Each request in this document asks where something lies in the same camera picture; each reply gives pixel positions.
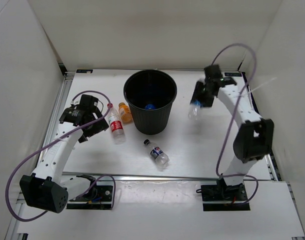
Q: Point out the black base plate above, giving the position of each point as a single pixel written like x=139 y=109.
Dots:
x=215 y=200
x=101 y=196

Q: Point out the black cap Pepsi bottle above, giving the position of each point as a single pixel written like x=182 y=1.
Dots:
x=156 y=153

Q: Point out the red label clear bottle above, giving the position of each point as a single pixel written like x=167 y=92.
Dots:
x=115 y=125

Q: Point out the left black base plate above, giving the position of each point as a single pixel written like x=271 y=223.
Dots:
x=101 y=196

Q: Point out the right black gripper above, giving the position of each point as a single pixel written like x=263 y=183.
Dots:
x=196 y=94

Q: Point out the orange juice bottle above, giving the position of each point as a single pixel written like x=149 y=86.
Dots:
x=124 y=113

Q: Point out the black ribbed plastic bin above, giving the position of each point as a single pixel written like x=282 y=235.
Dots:
x=150 y=86

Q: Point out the tall clear blue-label bottle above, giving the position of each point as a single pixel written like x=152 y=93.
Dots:
x=194 y=110

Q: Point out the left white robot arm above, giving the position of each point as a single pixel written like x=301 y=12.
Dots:
x=44 y=188

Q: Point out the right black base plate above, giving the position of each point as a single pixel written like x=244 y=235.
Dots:
x=215 y=200

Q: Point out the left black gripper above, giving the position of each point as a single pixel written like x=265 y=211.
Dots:
x=99 y=126

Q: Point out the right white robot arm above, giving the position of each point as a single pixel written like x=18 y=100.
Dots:
x=255 y=134

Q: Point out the short blue-label water bottle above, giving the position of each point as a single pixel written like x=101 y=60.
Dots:
x=150 y=107

